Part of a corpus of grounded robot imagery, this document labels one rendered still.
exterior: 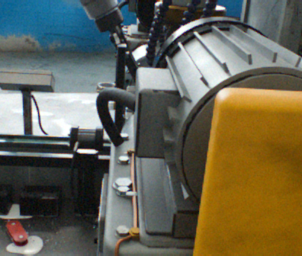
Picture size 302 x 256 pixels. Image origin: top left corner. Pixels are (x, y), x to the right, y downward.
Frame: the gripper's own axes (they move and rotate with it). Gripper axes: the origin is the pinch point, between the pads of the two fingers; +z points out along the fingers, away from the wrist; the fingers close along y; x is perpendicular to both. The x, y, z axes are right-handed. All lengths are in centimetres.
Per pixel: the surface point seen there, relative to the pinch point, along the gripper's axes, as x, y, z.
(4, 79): 39.1, 13.4, -15.5
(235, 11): -140, 587, 122
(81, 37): 104, 540, 41
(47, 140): 32.5, -0.7, 4.2
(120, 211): 2, -72, -6
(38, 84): 30.3, 12.8, -9.4
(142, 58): -2.3, 15.4, -1.9
